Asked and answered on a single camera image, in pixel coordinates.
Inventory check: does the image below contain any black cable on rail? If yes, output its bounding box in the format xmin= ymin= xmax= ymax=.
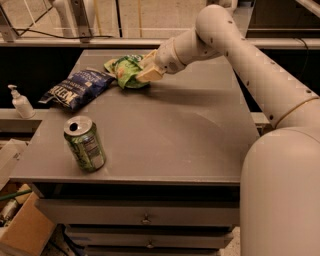
xmin=13 ymin=28 xmax=115 ymax=40

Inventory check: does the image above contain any green rice chip bag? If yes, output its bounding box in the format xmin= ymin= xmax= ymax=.
xmin=104 ymin=54 xmax=147 ymax=89

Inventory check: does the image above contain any white pump bottle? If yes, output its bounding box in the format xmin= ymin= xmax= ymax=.
xmin=8 ymin=85 xmax=35 ymax=119

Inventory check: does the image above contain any grey drawer cabinet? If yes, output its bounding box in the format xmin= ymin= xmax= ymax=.
xmin=12 ymin=57 xmax=258 ymax=256

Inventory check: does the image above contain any brown cardboard box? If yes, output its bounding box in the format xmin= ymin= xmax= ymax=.
xmin=0 ymin=184 xmax=55 ymax=256

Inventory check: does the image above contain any top drawer knob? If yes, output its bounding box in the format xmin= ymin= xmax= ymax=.
xmin=141 ymin=214 xmax=151 ymax=225

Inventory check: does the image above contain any drawer knob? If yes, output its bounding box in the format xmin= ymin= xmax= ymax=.
xmin=141 ymin=214 xmax=151 ymax=225
xmin=146 ymin=240 xmax=155 ymax=249

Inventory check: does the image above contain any white cardboard box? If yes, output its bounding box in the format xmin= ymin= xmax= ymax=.
xmin=0 ymin=139 xmax=27 ymax=190

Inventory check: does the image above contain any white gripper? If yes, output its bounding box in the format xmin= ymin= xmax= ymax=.
xmin=136 ymin=38 xmax=185 ymax=83

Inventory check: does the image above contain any blue chip bag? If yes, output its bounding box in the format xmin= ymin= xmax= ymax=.
xmin=39 ymin=69 xmax=115 ymax=111

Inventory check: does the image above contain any green soda can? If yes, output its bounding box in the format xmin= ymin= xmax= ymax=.
xmin=64 ymin=116 xmax=106 ymax=172

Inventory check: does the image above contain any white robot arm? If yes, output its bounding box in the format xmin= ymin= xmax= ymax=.
xmin=138 ymin=5 xmax=320 ymax=256

